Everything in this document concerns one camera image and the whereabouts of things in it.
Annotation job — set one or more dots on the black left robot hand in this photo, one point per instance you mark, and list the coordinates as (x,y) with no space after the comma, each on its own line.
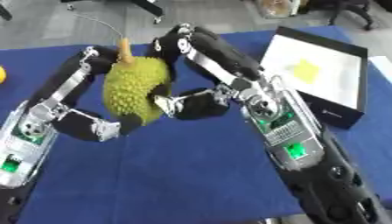
(76,84)

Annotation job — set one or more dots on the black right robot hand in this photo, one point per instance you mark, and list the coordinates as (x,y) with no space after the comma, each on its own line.
(224,62)

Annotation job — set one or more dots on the green spiky durian toy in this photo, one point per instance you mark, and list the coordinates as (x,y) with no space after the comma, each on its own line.
(135,87)

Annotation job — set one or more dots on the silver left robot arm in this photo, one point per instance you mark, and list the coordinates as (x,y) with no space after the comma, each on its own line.
(20,163)

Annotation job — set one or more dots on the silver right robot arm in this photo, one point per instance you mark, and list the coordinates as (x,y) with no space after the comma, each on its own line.
(316,163)

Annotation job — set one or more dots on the black box white inside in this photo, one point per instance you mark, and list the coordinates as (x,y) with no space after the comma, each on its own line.
(319,75)

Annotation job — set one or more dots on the yellow round toy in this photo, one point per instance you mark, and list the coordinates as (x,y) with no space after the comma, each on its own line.
(1,74)

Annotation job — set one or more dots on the yellow flat object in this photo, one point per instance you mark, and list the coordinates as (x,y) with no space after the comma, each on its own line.
(305,71)

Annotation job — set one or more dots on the black chair base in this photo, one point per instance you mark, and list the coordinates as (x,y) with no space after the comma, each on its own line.
(130,8)

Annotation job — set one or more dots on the black office chair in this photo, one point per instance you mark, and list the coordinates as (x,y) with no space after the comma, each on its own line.
(347,10)

